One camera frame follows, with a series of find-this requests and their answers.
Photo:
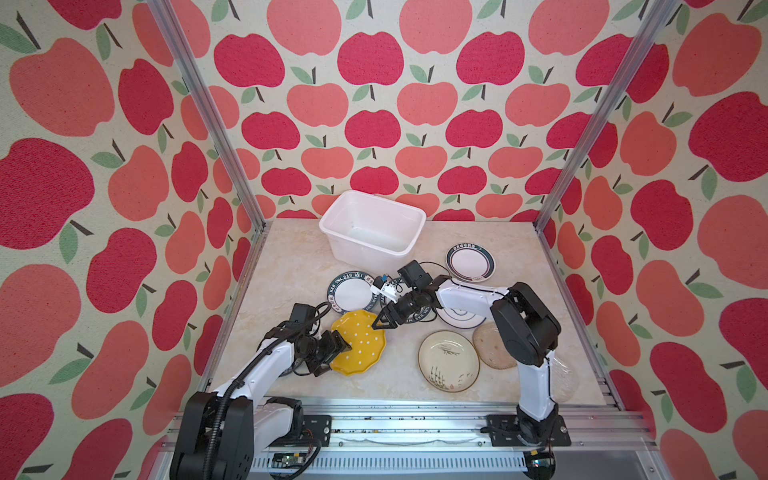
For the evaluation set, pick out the teal rim lettered plate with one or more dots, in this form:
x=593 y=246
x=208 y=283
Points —
x=351 y=291
x=424 y=315

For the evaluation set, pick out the aluminium front rail frame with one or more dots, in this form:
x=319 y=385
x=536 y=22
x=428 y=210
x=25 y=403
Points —
x=377 y=439

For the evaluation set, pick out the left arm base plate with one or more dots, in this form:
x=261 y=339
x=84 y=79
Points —
x=313 y=428

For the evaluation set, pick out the brown glass plate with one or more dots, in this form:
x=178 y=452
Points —
x=490 y=347

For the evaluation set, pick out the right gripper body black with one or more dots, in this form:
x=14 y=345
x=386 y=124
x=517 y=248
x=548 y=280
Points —
x=406 y=304

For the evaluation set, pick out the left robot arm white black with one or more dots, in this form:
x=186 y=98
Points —
x=221 y=432

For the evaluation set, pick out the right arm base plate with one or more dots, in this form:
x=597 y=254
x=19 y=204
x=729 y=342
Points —
x=512 y=431

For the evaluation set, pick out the aluminium frame post right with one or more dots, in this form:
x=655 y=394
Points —
x=651 y=26

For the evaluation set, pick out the white plate with black ring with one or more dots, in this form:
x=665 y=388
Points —
x=460 y=319

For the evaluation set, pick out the aluminium frame post left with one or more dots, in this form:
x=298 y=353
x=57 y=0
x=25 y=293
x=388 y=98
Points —
x=173 y=34

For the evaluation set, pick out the cream plate with plant drawing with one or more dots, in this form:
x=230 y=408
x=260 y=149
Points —
x=448 y=361

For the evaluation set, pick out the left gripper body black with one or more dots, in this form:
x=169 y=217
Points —
x=313 y=352

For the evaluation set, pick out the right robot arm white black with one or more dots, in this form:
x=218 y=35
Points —
x=529 y=331

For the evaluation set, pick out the clear glass plate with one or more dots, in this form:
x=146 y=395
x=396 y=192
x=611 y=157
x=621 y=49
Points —
x=565 y=380

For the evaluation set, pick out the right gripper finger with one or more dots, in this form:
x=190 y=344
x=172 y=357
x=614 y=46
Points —
x=389 y=309
x=389 y=322

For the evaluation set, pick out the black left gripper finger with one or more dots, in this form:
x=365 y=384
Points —
x=338 y=345
x=319 y=366

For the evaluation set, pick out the aluminium frame post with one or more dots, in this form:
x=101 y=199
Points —
x=173 y=34
x=651 y=26

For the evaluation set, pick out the white plastic bin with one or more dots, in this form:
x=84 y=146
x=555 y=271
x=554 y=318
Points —
x=372 y=233

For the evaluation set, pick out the yellow polka dot plate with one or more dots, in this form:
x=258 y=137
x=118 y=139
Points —
x=367 y=345

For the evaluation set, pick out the small teal rim plate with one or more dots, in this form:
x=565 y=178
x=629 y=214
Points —
x=470 y=262

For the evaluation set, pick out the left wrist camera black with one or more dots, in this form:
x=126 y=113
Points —
x=302 y=315

